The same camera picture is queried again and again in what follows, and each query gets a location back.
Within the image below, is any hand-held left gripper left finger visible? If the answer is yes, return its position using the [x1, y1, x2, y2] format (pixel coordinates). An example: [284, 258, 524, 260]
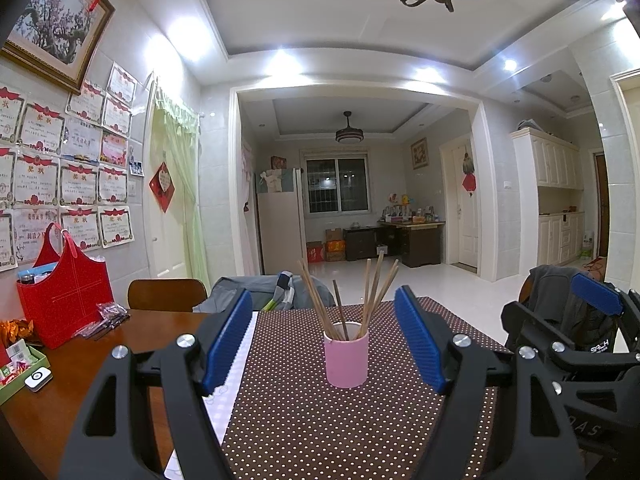
[60, 287, 253, 480]

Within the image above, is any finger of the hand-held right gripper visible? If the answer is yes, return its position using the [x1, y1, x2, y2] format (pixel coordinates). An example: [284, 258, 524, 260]
[571, 271, 640, 346]
[501, 300, 640, 378]

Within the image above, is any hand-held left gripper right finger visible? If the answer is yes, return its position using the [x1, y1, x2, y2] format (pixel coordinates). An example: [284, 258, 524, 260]
[394, 285, 586, 480]

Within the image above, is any pink cup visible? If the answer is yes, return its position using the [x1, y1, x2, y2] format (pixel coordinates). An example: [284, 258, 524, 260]
[323, 321, 371, 390]

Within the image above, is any bunch of wooden chopsticks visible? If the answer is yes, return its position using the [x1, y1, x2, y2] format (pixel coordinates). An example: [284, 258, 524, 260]
[298, 251, 401, 342]

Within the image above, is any dark jacket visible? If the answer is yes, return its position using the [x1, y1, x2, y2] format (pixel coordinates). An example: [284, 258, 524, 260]
[520, 265, 623, 353]

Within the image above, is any grey jacket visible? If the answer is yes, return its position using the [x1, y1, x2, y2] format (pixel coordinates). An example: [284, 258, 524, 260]
[192, 272, 337, 313]

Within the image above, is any white printed sheet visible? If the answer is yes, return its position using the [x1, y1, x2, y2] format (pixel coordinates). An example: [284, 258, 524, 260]
[162, 310, 261, 480]

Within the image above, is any wooden chair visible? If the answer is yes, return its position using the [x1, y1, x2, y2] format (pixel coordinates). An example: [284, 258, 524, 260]
[127, 278, 208, 312]

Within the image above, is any brown wooden door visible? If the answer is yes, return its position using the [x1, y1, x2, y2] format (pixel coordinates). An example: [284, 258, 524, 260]
[594, 152, 609, 261]

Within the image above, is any dark wooden desk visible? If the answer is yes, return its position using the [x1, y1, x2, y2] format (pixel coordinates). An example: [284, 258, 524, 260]
[344, 220, 446, 268]

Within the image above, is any white door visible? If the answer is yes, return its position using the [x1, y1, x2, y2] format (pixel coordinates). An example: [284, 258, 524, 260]
[447, 135, 482, 273]

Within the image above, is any brown polka dot placemat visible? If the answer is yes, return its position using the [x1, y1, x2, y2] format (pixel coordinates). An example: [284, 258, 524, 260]
[162, 296, 511, 480]

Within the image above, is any clear plastic packet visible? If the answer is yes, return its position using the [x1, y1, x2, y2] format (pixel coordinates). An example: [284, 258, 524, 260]
[75, 302, 132, 339]

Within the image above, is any white refrigerator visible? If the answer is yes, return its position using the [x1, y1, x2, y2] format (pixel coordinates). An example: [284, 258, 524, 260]
[256, 169, 307, 276]

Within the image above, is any orange cardboard box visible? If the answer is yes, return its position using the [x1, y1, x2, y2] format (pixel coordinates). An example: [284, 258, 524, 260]
[325, 229, 346, 262]

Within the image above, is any assorted desk clutter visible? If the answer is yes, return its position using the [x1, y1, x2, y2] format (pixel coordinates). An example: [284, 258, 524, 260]
[377, 195, 441, 225]

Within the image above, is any white cabinet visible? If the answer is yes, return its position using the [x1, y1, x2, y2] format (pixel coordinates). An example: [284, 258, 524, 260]
[509, 127, 586, 267]

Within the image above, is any red hanging ornament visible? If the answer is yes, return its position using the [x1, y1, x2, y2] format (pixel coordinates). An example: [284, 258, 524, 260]
[460, 152, 477, 194]

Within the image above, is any red bag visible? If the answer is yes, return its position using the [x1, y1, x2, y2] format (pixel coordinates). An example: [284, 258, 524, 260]
[16, 222, 112, 350]

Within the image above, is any red diamond door decoration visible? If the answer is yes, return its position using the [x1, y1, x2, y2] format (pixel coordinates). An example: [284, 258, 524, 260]
[148, 161, 173, 214]

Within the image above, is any barred window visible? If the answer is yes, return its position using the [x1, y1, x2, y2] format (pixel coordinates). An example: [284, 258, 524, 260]
[302, 152, 373, 216]

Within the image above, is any small framed picture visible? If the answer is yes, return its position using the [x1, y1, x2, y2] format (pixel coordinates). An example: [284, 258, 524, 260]
[410, 137, 429, 170]

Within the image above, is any small white black device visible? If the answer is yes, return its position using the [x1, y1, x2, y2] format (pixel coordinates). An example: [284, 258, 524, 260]
[24, 367, 53, 392]

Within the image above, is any pale green curtain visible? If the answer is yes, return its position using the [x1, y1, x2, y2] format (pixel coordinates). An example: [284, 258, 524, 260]
[149, 74, 210, 286]

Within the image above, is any green box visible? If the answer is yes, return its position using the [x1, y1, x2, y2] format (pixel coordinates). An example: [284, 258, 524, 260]
[0, 342, 51, 407]

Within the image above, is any orange foil wrapper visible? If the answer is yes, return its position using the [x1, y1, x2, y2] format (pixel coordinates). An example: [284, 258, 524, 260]
[0, 319, 37, 347]

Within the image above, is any ceiling fan lamp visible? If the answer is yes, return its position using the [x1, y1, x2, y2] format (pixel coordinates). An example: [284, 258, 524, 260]
[334, 111, 365, 145]

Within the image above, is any framed blossom painting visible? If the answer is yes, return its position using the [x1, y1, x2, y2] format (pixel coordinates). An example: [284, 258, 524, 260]
[0, 0, 117, 96]

